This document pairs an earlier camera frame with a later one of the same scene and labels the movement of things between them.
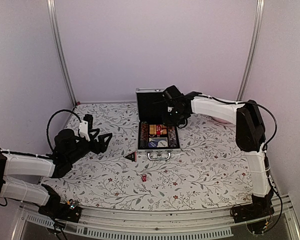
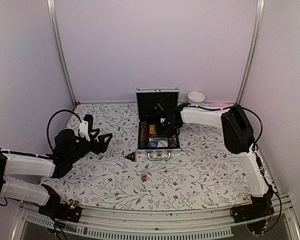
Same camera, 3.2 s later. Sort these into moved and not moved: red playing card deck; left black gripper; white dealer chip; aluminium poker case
Moved: red playing card deck
Not moved: left black gripper; white dealer chip; aluminium poker case
